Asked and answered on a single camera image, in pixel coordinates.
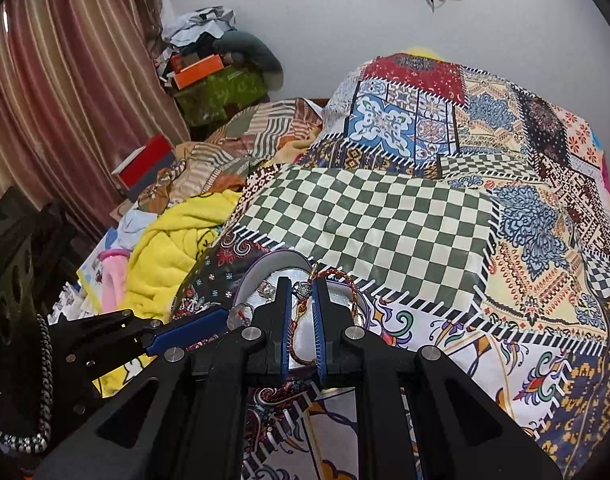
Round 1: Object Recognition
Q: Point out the pile of clothes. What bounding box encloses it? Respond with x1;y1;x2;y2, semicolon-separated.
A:
157;6;238;78

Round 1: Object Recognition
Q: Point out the light blue cloth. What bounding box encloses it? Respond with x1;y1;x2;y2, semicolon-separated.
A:
116;208;158;251

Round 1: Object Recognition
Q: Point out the yellow fleece towel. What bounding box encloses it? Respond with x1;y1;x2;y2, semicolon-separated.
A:
92;190;243;396

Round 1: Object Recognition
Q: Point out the yellow round object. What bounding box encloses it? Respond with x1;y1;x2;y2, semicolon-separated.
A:
400;46;443;61

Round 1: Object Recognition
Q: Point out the green cloth covered cabinet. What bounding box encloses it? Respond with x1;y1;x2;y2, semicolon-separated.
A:
175;67;270;127

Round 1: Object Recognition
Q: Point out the striped red curtain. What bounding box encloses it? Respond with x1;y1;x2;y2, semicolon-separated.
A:
0;0;192;242

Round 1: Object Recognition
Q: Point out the pink cloth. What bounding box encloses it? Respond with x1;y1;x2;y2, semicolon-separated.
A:
99;247;130;314

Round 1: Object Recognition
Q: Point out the red box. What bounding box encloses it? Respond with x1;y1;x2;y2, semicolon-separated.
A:
111;135;176;189

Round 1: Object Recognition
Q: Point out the red braided bracelet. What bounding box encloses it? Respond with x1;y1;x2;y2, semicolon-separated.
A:
287;267;362;367

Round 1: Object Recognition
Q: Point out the purple heart-shaped tin box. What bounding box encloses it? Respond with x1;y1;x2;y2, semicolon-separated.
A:
230;251;373;378

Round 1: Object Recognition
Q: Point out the cartoon print sheet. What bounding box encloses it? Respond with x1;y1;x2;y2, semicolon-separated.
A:
45;220;136;326

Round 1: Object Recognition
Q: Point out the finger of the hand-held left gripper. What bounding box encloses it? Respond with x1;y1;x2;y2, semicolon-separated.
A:
69;307;230;383
51;309;162;358

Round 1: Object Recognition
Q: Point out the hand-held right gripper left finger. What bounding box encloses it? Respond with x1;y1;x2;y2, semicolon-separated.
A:
32;276;293;480

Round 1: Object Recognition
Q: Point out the striped brown blanket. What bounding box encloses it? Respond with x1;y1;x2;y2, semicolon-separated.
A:
135;97;326;211

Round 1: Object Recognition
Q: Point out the orange box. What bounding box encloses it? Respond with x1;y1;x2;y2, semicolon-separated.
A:
174;54;224;89

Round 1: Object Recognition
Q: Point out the silver chain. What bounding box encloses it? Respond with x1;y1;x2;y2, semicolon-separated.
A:
0;314;54;455

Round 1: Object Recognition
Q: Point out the grey cushion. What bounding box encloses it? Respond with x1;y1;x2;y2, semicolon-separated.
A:
217;30;284;86

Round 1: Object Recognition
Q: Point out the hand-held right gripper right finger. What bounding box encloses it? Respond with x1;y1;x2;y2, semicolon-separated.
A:
312;276;566;480

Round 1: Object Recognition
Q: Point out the patchwork printed blanket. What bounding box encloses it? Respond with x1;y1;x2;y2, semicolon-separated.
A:
170;52;610;480

